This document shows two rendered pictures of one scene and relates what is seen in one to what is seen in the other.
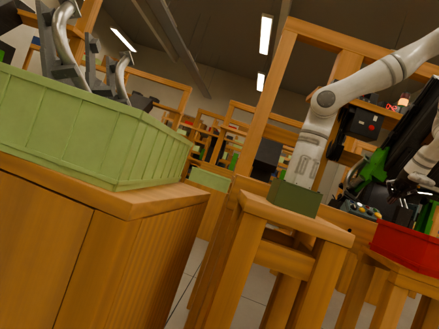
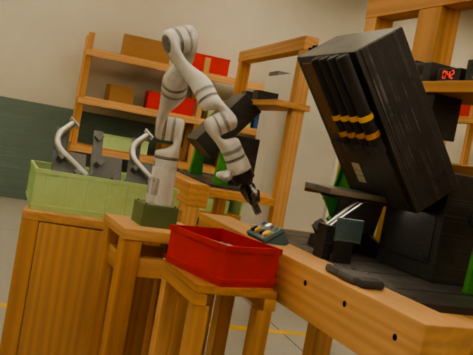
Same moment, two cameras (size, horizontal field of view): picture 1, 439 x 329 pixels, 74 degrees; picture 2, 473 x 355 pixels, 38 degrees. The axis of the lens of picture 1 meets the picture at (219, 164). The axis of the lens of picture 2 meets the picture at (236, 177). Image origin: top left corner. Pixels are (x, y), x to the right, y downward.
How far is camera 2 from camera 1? 2.76 m
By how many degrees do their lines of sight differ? 66
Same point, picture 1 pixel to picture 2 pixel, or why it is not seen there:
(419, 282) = (167, 270)
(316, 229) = (116, 227)
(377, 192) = (394, 218)
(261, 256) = (108, 255)
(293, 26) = (373, 10)
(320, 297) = (113, 281)
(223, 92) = not seen: outside the picture
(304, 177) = (148, 194)
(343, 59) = (420, 25)
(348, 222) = not seen: hidden behind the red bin
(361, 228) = not seen: hidden behind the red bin
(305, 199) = (139, 210)
